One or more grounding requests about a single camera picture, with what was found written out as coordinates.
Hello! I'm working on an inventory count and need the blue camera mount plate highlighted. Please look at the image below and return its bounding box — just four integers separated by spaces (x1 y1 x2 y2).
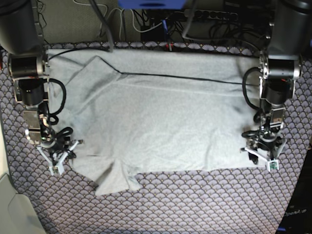
118 0 186 9

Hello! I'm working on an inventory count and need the black box under table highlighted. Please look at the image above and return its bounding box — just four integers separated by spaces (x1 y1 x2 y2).
140 25 166 42

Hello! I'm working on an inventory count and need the fan-patterned purple tablecloth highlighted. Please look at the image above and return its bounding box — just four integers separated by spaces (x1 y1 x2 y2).
0 46 312 234

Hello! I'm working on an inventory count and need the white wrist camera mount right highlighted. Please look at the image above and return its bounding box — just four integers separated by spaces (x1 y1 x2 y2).
37 140 83 176

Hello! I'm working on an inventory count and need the light grey T-shirt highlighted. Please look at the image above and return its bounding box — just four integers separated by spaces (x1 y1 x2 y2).
48 49 258 196

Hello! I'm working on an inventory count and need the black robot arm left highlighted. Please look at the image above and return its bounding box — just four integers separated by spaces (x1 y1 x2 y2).
242 0 312 171

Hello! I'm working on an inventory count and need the white cable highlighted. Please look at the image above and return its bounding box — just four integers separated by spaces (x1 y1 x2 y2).
73 0 163 39

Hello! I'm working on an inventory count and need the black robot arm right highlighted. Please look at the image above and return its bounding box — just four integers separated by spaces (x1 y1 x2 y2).
0 0 78 165

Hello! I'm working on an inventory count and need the black power strip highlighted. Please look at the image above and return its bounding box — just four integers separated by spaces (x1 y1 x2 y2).
171 9 238 22

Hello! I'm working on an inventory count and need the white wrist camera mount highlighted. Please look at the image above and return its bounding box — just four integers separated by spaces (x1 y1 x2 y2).
240 139 287 172
37 140 83 176

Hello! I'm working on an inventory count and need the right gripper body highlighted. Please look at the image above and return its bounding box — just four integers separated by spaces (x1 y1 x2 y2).
40 128 77 159

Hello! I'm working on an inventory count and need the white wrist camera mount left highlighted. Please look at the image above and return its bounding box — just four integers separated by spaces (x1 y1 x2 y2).
240 139 287 172

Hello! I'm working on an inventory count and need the black OpenArm base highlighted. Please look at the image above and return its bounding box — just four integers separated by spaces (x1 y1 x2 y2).
276 149 312 234

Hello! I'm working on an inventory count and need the red and black table clamp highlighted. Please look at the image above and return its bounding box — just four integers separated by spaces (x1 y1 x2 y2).
164 43 173 52

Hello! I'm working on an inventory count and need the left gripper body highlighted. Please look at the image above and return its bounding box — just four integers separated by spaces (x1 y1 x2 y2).
242 131 285 156

